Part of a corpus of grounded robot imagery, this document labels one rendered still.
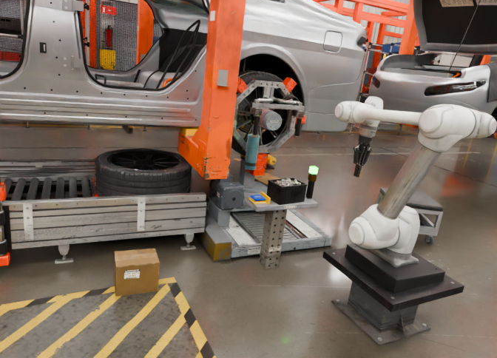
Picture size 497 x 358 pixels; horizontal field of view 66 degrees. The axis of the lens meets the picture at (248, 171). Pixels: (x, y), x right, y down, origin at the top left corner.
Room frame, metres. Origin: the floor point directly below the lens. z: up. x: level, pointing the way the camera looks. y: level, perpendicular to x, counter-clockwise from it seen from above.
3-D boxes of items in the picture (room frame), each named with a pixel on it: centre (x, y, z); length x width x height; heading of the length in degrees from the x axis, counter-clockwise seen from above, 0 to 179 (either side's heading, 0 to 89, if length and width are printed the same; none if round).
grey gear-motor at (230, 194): (2.68, 0.17, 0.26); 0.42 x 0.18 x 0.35; 26
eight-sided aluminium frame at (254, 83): (2.90, -0.07, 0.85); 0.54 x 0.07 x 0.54; 116
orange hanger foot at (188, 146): (2.64, 0.38, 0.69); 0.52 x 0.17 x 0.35; 26
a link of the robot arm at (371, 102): (2.08, -0.62, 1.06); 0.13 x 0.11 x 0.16; 119
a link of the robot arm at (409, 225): (1.79, -0.80, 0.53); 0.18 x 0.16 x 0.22; 119
